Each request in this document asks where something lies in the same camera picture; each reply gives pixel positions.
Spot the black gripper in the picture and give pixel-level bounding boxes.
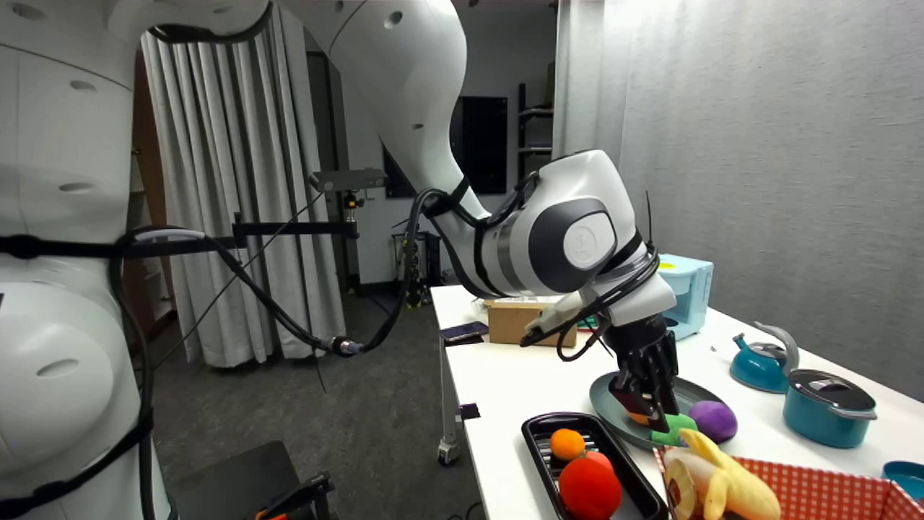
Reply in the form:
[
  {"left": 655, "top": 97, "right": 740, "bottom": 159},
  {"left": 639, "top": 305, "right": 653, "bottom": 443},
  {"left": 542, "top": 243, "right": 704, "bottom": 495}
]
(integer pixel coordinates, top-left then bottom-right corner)
[{"left": 597, "top": 315, "right": 681, "bottom": 433}]

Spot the yellow banana plush toy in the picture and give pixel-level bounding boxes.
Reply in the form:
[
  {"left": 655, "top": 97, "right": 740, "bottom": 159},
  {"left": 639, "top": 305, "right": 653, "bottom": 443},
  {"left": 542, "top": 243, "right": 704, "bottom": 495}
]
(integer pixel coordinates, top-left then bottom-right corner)
[{"left": 662, "top": 428, "right": 785, "bottom": 520}]

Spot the purple plush eggplant toy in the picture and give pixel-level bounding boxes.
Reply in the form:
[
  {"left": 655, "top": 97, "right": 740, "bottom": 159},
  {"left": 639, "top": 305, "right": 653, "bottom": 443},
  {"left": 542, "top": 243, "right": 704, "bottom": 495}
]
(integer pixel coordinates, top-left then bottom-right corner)
[{"left": 688, "top": 397, "right": 740, "bottom": 443}]

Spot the small orange plush fruit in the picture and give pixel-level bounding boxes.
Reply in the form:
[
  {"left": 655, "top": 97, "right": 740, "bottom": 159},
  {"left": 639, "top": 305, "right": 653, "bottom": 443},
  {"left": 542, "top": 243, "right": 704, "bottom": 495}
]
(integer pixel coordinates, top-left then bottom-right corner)
[{"left": 549, "top": 428, "right": 588, "bottom": 461}]

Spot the red plush tomato toy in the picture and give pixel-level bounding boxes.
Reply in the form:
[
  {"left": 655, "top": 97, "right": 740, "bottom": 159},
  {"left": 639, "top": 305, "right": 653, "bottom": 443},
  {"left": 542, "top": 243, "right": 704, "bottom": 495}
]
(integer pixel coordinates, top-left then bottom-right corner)
[{"left": 558, "top": 449, "right": 627, "bottom": 520}]

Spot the teal toy kettle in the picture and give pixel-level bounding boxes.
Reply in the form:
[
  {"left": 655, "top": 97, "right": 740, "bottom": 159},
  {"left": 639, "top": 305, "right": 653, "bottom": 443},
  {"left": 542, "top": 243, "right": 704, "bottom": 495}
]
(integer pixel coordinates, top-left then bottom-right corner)
[{"left": 728, "top": 318, "right": 804, "bottom": 396}]

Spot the light blue toy oven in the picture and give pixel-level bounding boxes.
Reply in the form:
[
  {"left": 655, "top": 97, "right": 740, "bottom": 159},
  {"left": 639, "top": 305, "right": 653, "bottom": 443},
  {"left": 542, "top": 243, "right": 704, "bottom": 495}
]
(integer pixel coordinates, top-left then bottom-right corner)
[{"left": 658, "top": 250, "right": 717, "bottom": 342}]

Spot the teal toy pot with lid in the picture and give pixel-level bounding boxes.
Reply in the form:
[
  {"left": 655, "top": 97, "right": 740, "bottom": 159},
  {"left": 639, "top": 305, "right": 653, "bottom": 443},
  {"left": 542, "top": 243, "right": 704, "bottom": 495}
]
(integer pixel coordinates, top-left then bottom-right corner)
[{"left": 780, "top": 365, "right": 881, "bottom": 449}]

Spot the teal toy frying pan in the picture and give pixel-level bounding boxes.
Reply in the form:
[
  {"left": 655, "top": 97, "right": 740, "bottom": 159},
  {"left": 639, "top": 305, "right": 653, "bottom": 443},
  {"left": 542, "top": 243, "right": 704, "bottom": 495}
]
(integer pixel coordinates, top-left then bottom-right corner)
[{"left": 881, "top": 458, "right": 924, "bottom": 504}]

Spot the dark grey round plate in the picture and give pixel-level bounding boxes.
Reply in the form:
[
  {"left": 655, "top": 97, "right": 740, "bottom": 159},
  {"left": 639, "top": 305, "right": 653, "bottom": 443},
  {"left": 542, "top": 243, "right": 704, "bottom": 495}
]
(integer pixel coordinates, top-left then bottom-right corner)
[{"left": 586, "top": 370, "right": 740, "bottom": 452}]

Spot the black rectangular plastic tray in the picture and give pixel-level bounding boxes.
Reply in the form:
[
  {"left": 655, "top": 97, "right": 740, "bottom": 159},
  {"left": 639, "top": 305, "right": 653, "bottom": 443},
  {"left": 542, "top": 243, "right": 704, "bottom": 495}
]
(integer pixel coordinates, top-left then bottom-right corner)
[{"left": 521, "top": 410, "right": 672, "bottom": 520}]

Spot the brown cardboard box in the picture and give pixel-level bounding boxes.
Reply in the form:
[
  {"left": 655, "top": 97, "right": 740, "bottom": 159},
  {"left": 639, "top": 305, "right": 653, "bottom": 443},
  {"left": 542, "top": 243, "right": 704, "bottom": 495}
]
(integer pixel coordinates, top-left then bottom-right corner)
[{"left": 482, "top": 295, "right": 581, "bottom": 348}]

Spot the black flat device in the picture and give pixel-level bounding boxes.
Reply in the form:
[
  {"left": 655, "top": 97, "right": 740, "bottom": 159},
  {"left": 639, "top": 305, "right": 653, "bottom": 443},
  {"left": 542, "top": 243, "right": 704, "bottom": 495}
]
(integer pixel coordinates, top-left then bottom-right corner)
[{"left": 438, "top": 319, "right": 492, "bottom": 347}]

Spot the white table leg with caster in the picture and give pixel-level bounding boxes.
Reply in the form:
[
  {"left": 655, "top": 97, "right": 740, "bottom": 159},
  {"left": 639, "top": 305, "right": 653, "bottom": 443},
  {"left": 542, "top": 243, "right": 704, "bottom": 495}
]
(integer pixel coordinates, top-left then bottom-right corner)
[{"left": 435, "top": 342, "right": 467, "bottom": 471}]

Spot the small black tripod stand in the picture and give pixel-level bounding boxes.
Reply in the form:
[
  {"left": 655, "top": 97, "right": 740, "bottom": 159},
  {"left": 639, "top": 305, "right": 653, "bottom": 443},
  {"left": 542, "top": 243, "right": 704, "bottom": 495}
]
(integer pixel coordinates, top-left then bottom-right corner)
[{"left": 386, "top": 228, "right": 434, "bottom": 312}]

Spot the dark storage shelf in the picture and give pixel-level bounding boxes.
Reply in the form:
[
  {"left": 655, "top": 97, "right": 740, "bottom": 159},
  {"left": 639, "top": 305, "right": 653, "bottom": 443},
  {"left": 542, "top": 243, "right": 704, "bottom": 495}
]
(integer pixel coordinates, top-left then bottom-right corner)
[{"left": 515, "top": 81, "right": 558, "bottom": 185}]

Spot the black horizontal boom pole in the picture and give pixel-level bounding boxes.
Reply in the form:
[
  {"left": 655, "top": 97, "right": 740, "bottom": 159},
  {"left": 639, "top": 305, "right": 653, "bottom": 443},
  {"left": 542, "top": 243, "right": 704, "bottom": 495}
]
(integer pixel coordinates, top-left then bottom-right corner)
[{"left": 118, "top": 215, "right": 362, "bottom": 253}]

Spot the black floor case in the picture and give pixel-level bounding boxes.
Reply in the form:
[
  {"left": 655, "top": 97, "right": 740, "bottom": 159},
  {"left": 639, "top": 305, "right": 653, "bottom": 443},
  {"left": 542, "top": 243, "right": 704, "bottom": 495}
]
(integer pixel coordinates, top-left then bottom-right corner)
[{"left": 168, "top": 438, "right": 336, "bottom": 520}]

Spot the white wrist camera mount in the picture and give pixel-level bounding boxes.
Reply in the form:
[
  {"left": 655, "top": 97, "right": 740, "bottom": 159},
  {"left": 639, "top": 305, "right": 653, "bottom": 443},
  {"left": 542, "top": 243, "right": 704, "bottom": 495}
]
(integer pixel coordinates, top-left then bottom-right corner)
[{"left": 516, "top": 292, "right": 591, "bottom": 348}]

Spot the black wall monitor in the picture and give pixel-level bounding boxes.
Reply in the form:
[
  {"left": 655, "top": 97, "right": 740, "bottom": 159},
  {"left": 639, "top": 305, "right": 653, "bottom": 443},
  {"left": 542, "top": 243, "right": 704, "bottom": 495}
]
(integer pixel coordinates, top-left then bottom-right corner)
[{"left": 448, "top": 92, "right": 512, "bottom": 198}]

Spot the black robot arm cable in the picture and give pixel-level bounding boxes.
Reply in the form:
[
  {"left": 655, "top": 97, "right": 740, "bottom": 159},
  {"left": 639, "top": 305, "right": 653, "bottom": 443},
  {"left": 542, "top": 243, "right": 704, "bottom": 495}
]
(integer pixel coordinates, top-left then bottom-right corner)
[{"left": 112, "top": 185, "right": 456, "bottom": 361}]

